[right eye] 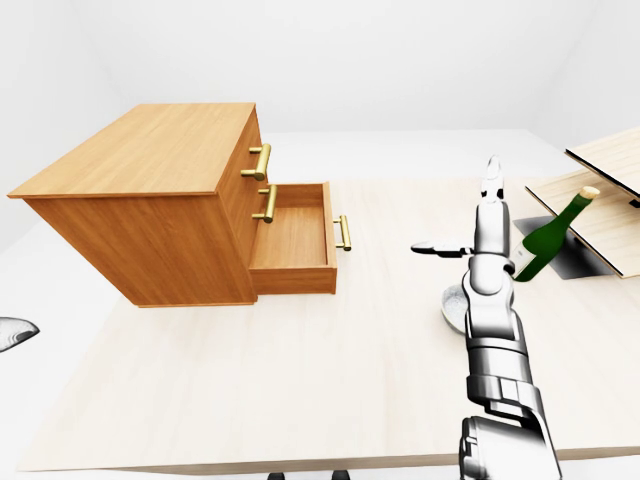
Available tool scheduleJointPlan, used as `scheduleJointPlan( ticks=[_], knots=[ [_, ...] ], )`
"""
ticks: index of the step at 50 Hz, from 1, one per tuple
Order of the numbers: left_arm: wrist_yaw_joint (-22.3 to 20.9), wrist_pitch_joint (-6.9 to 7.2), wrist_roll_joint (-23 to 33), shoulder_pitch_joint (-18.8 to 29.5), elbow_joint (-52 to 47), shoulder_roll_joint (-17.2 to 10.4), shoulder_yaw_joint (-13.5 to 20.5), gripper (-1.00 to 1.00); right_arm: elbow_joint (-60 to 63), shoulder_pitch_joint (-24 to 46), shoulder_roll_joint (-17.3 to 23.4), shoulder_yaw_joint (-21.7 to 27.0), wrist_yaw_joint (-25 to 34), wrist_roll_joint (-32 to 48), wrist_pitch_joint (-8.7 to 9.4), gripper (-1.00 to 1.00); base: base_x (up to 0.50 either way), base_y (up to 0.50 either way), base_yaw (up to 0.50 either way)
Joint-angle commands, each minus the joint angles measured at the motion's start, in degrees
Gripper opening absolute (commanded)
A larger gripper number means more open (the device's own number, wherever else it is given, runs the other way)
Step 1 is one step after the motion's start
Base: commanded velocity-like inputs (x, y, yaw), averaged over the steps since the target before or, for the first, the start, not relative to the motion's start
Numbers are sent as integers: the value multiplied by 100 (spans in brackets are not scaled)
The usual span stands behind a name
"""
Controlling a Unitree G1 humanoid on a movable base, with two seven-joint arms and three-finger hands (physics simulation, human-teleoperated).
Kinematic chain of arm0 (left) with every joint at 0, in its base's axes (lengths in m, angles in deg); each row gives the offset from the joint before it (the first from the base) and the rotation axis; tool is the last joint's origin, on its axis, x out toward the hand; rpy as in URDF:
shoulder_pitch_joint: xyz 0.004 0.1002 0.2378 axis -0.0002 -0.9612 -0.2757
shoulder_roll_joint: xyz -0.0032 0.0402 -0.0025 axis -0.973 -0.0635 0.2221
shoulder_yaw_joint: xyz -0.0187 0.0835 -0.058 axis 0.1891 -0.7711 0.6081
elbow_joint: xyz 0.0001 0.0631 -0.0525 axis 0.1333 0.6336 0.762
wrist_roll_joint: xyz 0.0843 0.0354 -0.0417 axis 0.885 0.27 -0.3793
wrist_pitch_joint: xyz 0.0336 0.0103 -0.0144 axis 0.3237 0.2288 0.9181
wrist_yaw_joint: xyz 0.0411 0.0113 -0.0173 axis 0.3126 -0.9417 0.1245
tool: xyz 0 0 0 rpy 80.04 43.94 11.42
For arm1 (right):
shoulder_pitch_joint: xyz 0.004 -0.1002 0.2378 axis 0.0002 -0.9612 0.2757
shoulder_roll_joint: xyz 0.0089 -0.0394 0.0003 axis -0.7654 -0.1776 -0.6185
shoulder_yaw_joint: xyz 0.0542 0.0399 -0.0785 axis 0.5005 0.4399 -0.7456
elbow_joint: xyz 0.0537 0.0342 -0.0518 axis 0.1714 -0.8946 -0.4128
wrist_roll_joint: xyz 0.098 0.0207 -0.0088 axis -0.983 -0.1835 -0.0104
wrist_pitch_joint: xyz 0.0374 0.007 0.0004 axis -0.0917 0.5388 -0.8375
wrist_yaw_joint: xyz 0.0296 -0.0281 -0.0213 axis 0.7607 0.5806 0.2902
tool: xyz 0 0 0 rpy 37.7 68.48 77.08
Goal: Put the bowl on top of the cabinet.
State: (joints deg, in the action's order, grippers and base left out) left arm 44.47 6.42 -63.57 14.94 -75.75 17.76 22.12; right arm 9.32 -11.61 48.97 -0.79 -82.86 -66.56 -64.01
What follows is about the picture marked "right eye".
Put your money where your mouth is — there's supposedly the open wooden drawer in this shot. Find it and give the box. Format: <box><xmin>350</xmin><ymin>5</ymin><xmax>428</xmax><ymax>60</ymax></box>
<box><xmin>247</xmin><ymin>181</ymin><xmax>339</xmax><ymax>297</ymax></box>

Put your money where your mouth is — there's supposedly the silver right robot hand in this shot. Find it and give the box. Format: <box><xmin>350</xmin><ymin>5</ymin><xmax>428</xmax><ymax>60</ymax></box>
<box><xmin>410</xmin><ymin>154</ymin><xmax>517</xmax><ymax>342</ymax></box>

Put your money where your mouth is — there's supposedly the pale wooden wine rack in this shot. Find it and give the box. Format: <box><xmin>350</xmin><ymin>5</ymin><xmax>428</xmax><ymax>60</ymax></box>
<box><xmin>513</xmin><ymin>126</ymin><xmax>640</xmax><ymax>282</ymax></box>

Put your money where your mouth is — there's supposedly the brass drawer handle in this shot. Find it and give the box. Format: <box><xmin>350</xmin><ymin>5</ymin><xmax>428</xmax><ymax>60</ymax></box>
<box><xmin>240</xmin><ymin>143</ymin><xmax>273</xmax><ymax>182</ymax></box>
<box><xmin>331</xmin><ymin>214</ymin><xmax>353</xmax><ymax>253</ymax></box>
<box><xmin>250</xmin><ymin>184</ymin><xmax>279</xmax><ymax>224</ymax></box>

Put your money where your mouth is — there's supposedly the wooden cabinet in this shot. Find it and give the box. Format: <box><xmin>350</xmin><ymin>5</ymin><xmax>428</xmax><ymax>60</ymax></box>
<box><xmin>6</xmin><ymin>102</ymin><xmax>339</xmax><ymax>309</ymax></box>

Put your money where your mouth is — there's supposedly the grey speckled bowl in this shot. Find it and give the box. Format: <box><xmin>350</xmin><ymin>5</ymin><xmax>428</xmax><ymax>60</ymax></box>
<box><xmin>439</xmin><ymin>284</ymin><xmax>472</xmax><ymax>335</ymax></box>

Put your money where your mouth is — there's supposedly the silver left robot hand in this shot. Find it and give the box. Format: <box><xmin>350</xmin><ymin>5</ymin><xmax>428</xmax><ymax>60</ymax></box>
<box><xmin>0</xmin><ymin>316</ymin><xmax>41</xmax><ymax>354</ymax></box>

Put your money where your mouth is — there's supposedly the closed wooden drawer with short handle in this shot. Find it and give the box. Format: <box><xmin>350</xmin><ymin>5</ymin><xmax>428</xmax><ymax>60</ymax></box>
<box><xmin>218</xmin><ymin>106</ymin><xmax>264</xmax><ymax>229</ymax></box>

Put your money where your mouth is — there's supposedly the green wine bottle with cork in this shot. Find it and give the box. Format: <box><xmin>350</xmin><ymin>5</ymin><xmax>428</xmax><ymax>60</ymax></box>
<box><xmin>508</xmin><ymin>185</ymin><xmax>602</xmax><ymax>284</ymax></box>

